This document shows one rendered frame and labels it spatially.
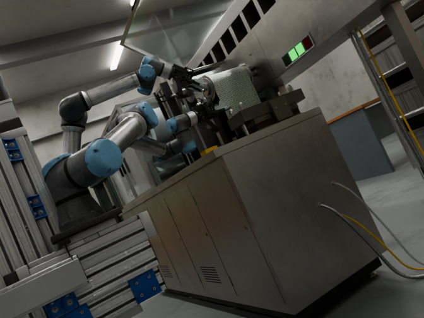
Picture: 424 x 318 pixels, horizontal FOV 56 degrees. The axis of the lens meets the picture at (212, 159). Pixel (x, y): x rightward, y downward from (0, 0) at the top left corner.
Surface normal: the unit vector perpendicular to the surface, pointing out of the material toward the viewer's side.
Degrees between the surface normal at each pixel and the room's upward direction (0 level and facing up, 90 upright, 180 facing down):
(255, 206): 90
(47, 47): 90
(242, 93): 90
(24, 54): 90
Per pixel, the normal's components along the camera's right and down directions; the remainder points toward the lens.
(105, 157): 0.82, -0.36
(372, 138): -0.84, 0.36
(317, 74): 0.36, -0.22
